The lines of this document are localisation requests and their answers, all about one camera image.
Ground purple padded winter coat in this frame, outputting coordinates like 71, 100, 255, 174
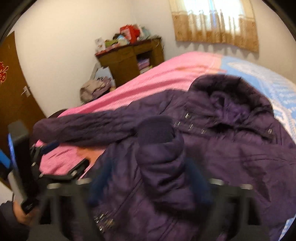
33, 74, 295, 240

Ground grey clothes pile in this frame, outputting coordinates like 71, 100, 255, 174
80, 77, 111, 103

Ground person's left hand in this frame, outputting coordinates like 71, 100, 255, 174
13, 201, 39, 226

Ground brown wooden door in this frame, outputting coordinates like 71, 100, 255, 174
0, 33, 45, 156

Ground red double happiness decoration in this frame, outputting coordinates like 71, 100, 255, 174
0, 61, 9, 84

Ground white paper bag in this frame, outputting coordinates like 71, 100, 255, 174
90, 63, 116, 87

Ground white card box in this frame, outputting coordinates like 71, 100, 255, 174
95, 37, 106, 53

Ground brown wooden desk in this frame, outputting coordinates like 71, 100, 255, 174
95, 37, 164, 87

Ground pink and blue bed blanket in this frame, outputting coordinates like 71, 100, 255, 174
41, 52, 295, 174

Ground stacked folded items in desk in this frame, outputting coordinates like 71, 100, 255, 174
137, 59, 152, 74

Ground red gift bag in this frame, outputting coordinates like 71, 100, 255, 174
120, 25, 140, 44

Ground beige patterned window curtain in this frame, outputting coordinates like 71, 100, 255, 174
169, 0, 259, 53

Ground silver door handle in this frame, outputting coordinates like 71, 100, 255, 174
21, 86, 31, 97

